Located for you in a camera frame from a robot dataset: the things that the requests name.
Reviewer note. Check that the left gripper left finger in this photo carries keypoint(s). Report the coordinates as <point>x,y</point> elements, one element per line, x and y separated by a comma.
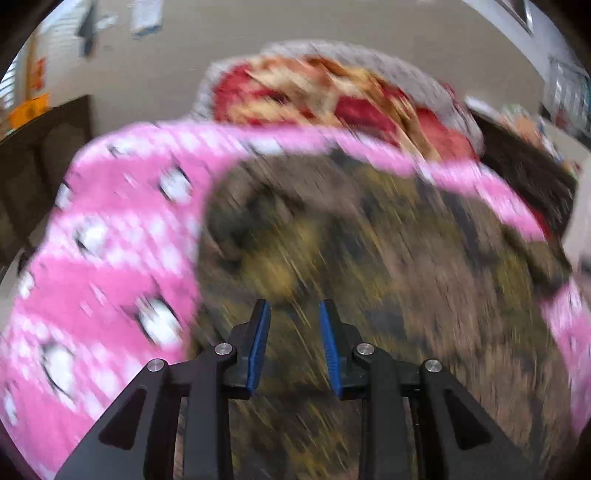
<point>135,436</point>

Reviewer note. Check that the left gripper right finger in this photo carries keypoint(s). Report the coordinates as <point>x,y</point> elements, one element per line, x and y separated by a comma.
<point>418,421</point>

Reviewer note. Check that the brown gold batik cloth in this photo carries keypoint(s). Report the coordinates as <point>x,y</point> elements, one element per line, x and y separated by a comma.
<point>420,271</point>

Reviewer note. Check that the pink penguin blanket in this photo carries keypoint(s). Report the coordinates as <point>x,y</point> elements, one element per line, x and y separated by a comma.
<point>113,283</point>

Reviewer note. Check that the white plastic chair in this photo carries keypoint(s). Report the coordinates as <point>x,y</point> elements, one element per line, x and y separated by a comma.
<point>576,242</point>

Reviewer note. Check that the orange basket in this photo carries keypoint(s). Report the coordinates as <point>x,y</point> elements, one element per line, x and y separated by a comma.
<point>29,110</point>

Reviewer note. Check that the metal railing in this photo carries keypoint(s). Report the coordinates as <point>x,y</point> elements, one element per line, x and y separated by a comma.
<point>566,97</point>

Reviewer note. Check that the red gold floral blanket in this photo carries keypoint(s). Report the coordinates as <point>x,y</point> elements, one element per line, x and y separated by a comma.
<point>317,91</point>

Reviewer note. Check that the framed wall picture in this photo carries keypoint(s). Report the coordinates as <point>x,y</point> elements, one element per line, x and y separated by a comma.
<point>520,11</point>

